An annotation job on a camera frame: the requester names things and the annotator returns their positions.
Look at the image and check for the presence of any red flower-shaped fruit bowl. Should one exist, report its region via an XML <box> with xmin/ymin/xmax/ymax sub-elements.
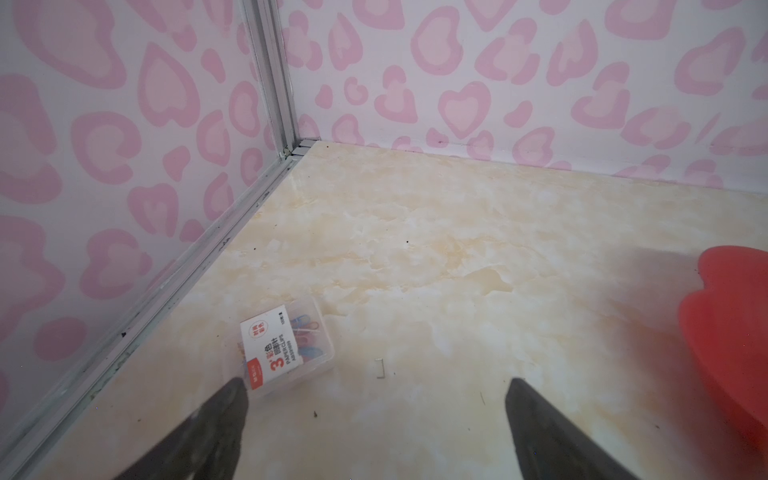
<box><xmin>678</xmin><ymin>246</ymin><xmax>767</xmax><ymax>457</ymax></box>

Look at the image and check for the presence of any clear paper clip box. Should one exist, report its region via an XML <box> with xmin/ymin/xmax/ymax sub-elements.
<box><xmin>221</xmin><ymin>296</ymin><xmax>335</xmax><ymax>400</ymax></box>

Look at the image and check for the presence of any aluminium corner frame post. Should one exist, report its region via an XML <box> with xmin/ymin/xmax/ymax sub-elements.
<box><xmin>240</xmin><ymin>0</ymin><xmax>301</xmax><ymax>158</ymax></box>

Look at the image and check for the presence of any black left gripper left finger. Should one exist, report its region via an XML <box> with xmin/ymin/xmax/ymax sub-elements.
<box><xmin>117</xmin><ymin>377</ymin><xmax>249</xmax><ymax>479</ymax></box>

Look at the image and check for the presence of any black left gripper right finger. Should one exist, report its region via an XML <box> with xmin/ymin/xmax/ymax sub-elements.
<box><xmin>505</xmin><ymin>377</ymin><xmax>635</xmax><ymax>480</ymax></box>

